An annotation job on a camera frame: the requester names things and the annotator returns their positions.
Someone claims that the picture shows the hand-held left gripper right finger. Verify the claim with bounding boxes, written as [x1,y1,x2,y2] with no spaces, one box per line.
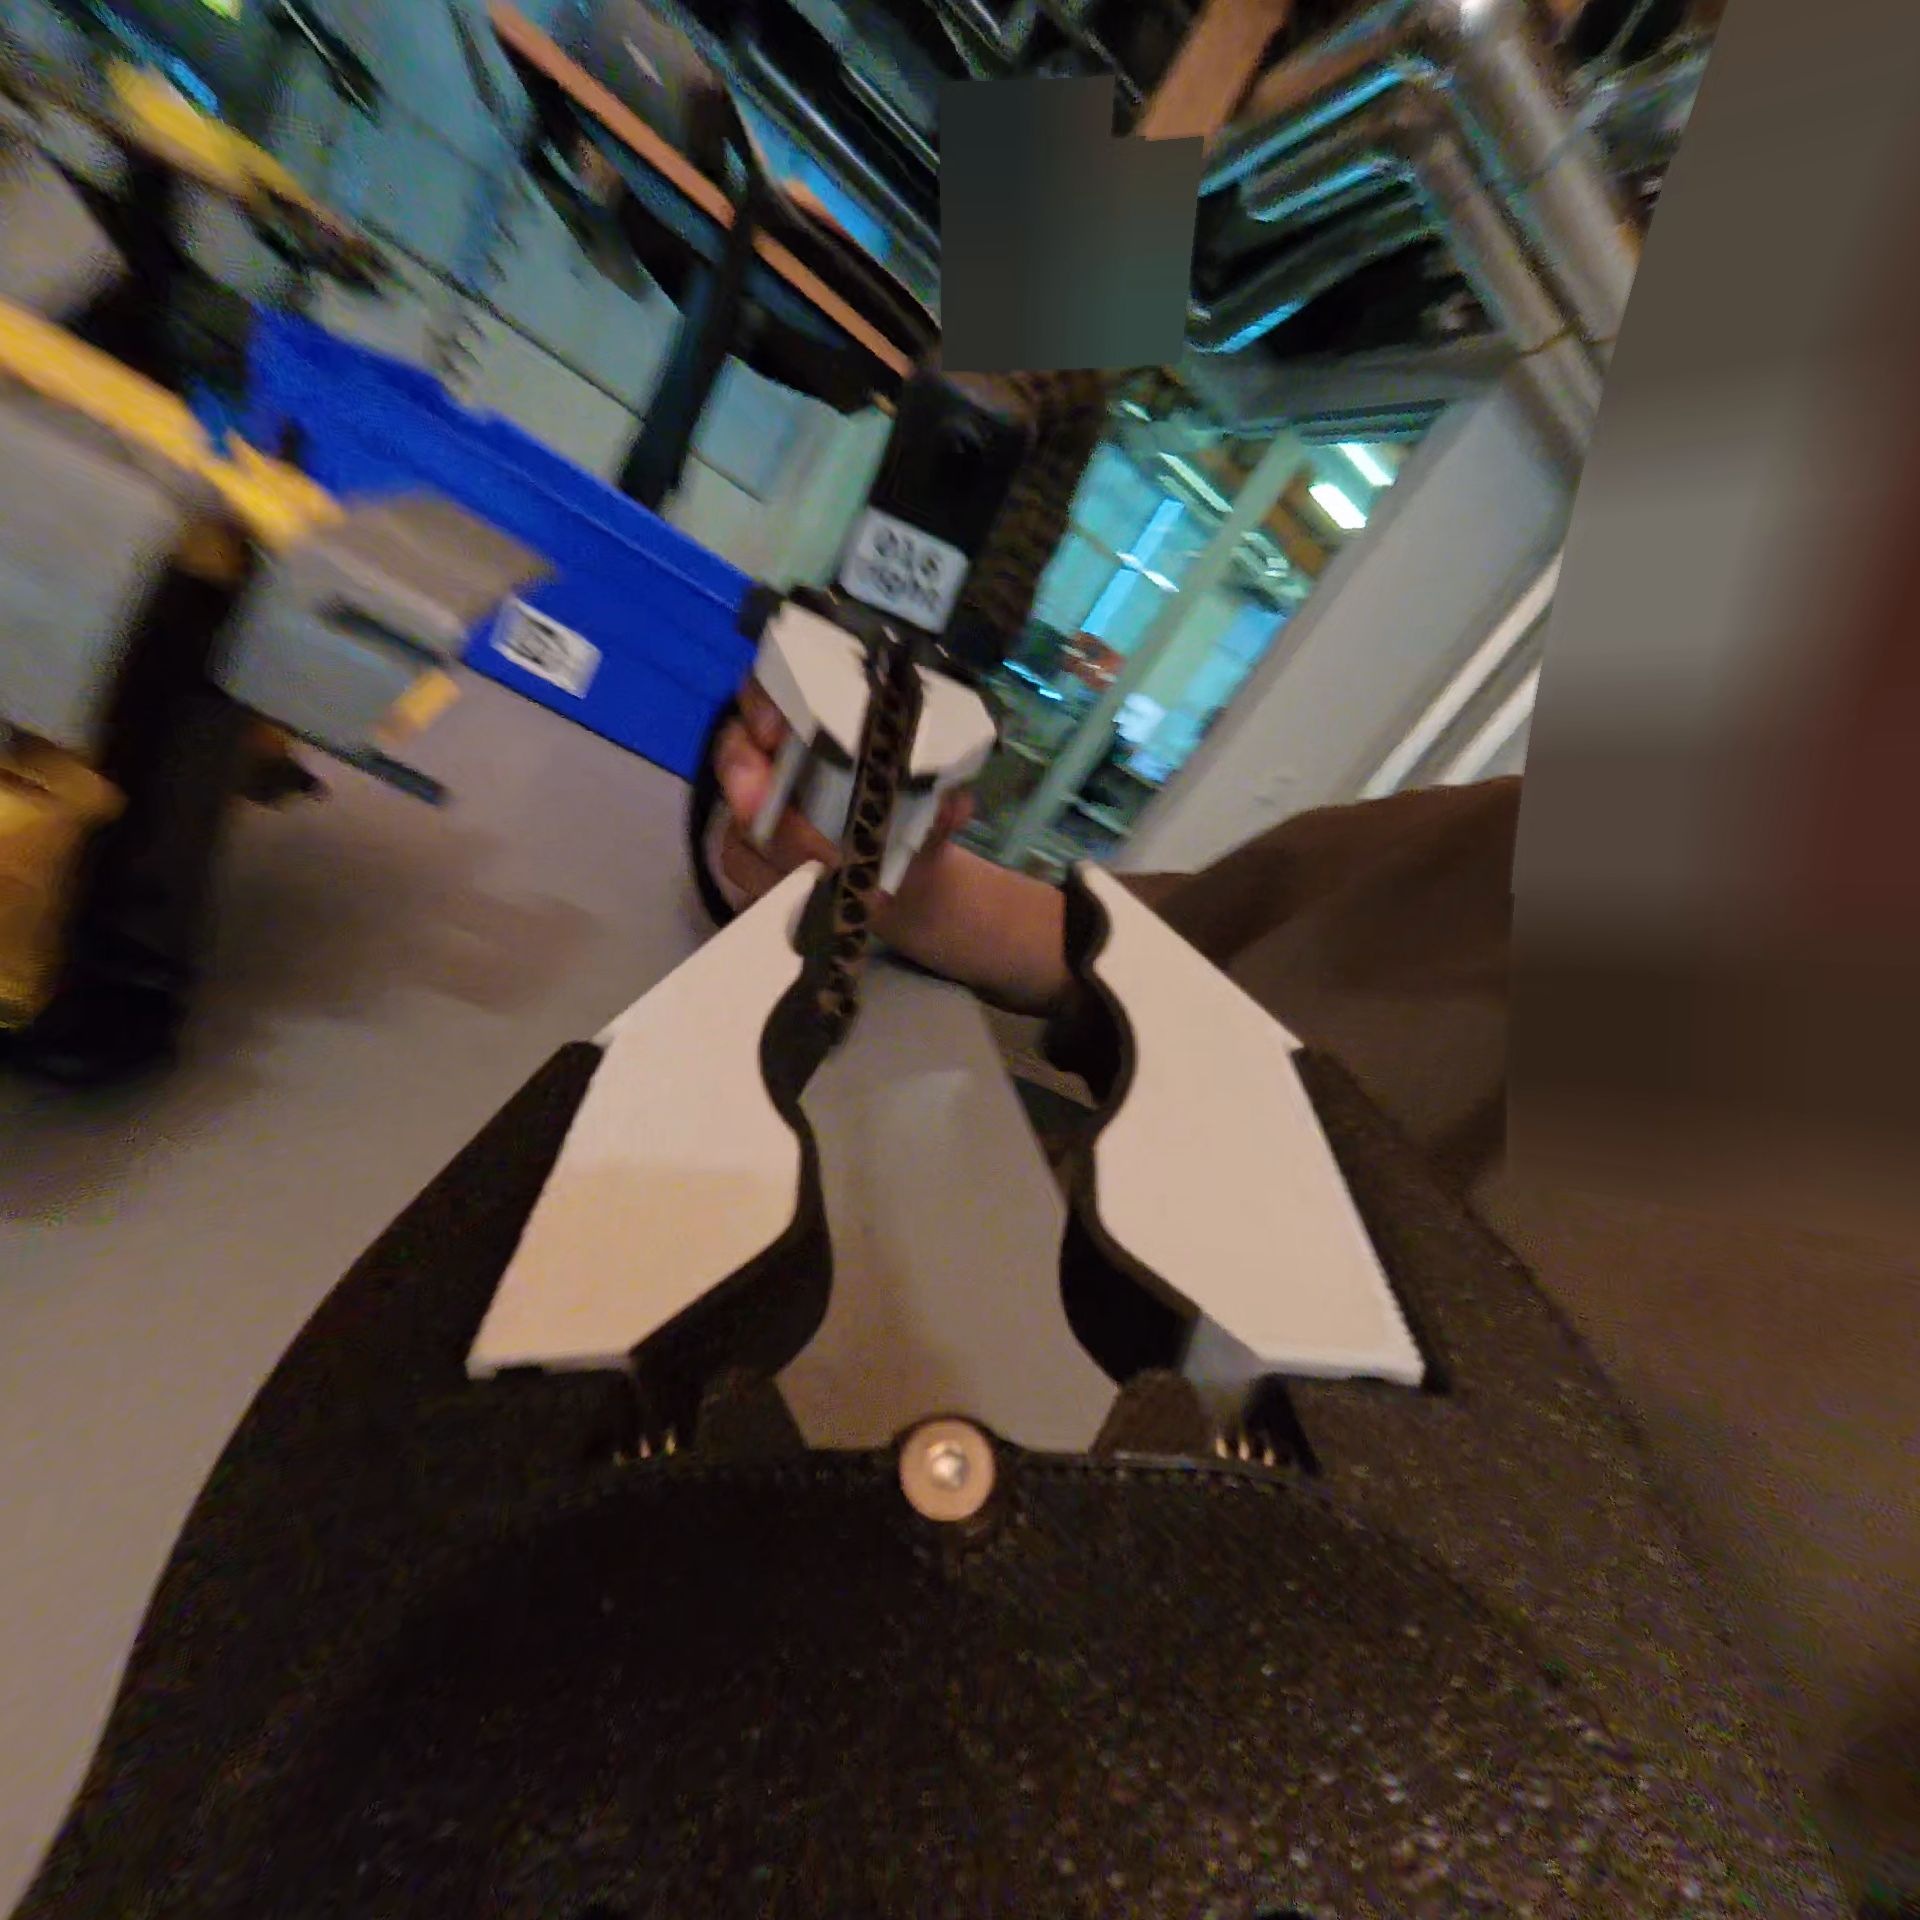
[1043,863,1427,1427]

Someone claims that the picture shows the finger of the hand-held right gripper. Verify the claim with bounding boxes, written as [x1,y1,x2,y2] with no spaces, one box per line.
[742,604,904,1040]
[824,660,1003,1040]

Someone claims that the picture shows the metal duct pipe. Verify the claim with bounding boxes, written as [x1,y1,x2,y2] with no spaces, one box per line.
[1352,0,1653,436]

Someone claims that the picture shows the yellow grey building-block toy vehicle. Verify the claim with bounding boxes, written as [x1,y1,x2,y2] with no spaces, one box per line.
[0,59,564,1082]

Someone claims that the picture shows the person's right hand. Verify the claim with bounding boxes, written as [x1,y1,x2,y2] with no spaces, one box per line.
[710,692,827,923]

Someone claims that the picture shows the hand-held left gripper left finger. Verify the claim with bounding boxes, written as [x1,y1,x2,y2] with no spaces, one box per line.
[465,863,838,1384]

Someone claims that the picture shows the blue plastic bin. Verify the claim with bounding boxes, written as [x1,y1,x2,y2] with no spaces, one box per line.
[241,300,769,783]

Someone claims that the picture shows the person's right forearm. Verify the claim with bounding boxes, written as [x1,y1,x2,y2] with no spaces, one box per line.
[878,780,1524,1186]

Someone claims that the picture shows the wooden table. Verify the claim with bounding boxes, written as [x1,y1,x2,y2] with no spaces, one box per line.
[486,0,921,509]

